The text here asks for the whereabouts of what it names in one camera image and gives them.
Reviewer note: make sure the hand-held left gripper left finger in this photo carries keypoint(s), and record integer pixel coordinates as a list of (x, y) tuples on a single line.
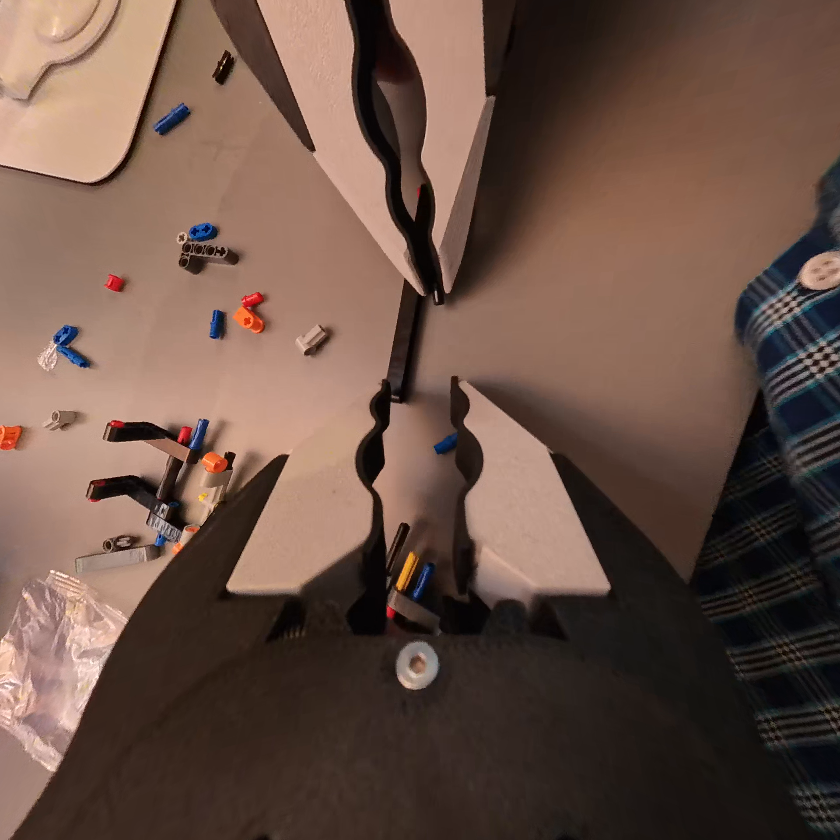
[(302, 525)]

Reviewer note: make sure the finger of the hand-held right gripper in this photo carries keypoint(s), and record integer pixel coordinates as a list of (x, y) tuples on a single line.
[(328, 98), (453, 79)]

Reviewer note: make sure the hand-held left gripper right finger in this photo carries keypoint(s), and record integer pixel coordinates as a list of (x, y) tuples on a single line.
[(531, 518)]

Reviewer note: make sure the light grey lego panel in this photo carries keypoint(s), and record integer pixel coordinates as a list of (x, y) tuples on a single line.
[(118, 559)]

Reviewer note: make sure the black beam assembly blue pins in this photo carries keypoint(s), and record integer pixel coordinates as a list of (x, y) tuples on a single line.
[(401, 348)]

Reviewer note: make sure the small blue lego link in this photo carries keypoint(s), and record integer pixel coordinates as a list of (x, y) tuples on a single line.
[(65, 334)]

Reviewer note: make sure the black lego pin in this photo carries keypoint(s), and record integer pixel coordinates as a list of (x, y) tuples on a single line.
[(223, 67)]

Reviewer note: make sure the blue lego pin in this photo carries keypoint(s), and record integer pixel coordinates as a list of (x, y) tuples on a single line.
[(216, 324), (172, 119), (73, 357), (446, 443)]

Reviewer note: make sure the small blue lego bits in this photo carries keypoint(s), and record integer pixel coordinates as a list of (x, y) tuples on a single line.
[(202, 231)]

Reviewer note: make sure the multicoloured lego chassis assembly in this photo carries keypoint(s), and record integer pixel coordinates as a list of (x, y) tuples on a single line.
[(124, 487)]

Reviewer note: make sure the pale grey lego connector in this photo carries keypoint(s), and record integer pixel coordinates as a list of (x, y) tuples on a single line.
[(312, 339)]

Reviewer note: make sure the dark grey angled lego beam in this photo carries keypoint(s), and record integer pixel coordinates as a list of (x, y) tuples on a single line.
[(207, 257)]

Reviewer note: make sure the orange lego connector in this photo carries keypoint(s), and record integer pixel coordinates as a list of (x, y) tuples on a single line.
[(249, 319), (8, 438)]

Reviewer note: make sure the red lego pin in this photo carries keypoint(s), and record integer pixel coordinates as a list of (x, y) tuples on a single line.
[(252, 299), (115, 283)]

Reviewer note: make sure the pale small lego piece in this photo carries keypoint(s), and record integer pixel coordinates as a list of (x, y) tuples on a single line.
[(59, 420)]

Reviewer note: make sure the white book stand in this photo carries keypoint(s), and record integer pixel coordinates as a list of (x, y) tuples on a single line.
[(79, 118)]

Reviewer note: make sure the blue plaid shirt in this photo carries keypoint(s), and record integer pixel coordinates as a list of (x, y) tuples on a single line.
[(781, 492)]

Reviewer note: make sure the clear zip bag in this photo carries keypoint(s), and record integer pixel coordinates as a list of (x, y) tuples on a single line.
[(52, 663)]

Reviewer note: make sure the small clear plastic wrapper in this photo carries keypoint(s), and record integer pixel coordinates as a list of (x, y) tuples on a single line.
[(47, 358)]

